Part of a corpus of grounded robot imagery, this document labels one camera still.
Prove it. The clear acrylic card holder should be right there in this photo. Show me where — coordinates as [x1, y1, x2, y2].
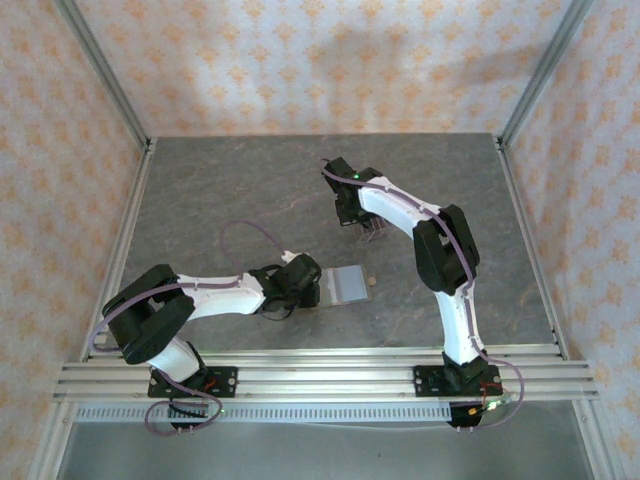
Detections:
[357, 214, 395, 246]

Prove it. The aluminium frame leg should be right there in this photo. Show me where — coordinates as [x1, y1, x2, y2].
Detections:
[27, 399, 76, 480]
[572, 399, 619, 480]

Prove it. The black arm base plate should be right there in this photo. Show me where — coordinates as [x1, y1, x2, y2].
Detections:
[413, 364, 501, 399]
[147, 366, 239, 399]

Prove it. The aluminium triple frame rail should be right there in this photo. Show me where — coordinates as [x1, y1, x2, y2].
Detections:
[52, 357, 601, 402]

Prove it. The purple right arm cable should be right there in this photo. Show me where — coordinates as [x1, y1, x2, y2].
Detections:
[318, 158, 526, 431]

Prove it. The white slotted cable duct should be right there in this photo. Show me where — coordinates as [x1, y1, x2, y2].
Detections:
[74, 403, 454, 424]

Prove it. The black left gripper wire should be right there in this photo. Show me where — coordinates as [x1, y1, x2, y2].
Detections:
[262, 298, 297, 322]

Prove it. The aluminium table side rail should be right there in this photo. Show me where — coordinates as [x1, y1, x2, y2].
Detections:
[492, 134, 569, 361]
[82, 139, 157, 361]

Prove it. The pale grey card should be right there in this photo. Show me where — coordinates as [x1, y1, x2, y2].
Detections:
[333, 267, 372, 304]

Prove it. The grey card wallet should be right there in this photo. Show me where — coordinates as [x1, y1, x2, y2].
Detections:
[319, 266, 377, 307]

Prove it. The grey metal shelf panel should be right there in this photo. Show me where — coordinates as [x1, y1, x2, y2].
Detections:
[57, 422, 599, 480]

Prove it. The aluminium frame corner post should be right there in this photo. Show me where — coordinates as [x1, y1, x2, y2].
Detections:
[499, 0, 596, 149]
[54, 0, 154, 151]

